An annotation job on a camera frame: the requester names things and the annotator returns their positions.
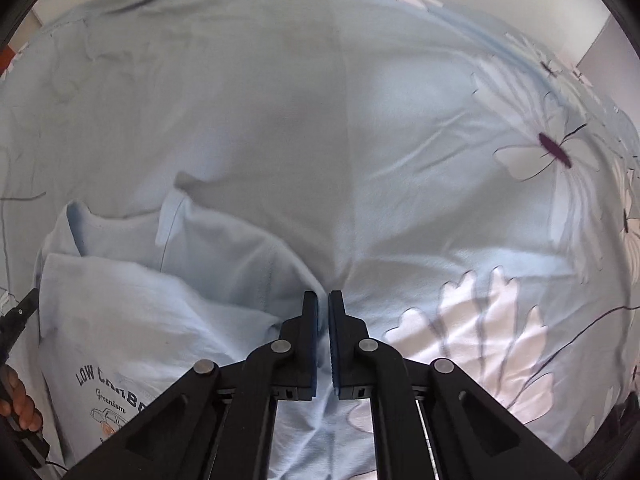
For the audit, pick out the person's left hand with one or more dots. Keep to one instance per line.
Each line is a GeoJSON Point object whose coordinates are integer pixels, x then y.
{"type": "Point", "coordinates": [20, 403]}

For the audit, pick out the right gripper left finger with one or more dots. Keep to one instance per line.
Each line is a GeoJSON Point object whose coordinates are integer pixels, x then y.
{"type": "Point", "coordinates": [215, 422]}

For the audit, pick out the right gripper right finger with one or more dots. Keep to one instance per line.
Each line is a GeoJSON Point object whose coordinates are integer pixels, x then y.
{"type": "Point", "coordinates": [431, 421]}

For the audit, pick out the orange wooden headboard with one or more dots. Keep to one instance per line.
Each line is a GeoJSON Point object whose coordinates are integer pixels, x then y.
{"type": "Point", "coordinates": [9, 57]}

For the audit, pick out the light blue t-shirt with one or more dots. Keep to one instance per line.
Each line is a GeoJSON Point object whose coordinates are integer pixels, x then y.
{"type": "Point", "coordinates": [128, 305]}

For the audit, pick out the blue floral bed sheet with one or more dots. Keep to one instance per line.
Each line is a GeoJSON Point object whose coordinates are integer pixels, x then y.
{"type": "Point", "coordinates": [470, 196]}

